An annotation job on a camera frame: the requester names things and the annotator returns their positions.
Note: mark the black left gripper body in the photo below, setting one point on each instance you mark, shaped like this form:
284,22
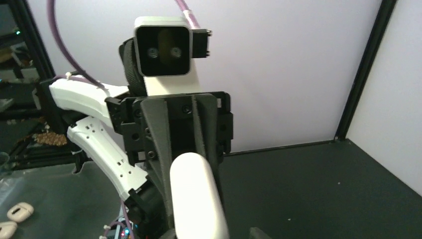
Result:
127,120

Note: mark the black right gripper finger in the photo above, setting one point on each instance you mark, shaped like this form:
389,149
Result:
256,233

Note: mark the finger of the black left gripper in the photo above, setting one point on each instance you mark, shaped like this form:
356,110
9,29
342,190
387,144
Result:
205,133
156,117

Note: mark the white oval capsule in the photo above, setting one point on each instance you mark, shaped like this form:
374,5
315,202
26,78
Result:
197,208

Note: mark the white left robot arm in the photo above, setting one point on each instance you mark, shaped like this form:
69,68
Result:
77,108

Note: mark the beige earbud case upper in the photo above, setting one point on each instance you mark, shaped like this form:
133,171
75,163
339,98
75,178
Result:
20,212

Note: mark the beige earbud case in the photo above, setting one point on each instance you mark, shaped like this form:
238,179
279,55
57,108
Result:
7,229
20,212

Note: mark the beige earbud case lower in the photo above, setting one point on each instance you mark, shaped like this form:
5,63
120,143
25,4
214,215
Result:
7,229

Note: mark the clear plastic sheet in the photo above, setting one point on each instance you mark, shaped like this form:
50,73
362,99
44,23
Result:
12,183

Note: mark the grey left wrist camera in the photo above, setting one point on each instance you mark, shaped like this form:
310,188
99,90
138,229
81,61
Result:
166,48

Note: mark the black frame post left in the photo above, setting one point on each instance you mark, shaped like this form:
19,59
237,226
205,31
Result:
378,30

